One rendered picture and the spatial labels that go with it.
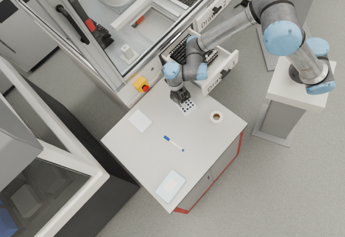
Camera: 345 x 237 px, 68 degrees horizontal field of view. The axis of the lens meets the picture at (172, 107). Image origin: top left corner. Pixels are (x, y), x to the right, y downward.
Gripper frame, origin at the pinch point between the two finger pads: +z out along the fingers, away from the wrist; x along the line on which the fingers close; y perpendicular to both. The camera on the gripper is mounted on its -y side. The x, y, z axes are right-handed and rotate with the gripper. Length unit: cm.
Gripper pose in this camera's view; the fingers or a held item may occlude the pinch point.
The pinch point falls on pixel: (179, 99)
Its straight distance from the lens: 143.2
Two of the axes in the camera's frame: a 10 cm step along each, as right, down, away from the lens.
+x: 7.9, -6.0, 1.1
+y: 5.8, 6.9, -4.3
